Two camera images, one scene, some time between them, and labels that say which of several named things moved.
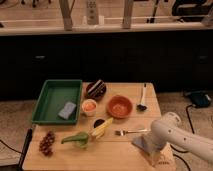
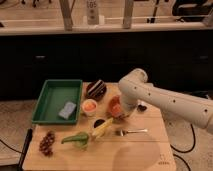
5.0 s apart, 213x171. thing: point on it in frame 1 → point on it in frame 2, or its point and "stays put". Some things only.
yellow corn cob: [98, 131] stays put
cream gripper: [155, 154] → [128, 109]
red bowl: [120, 107] stays put
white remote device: [91, 8] stays put
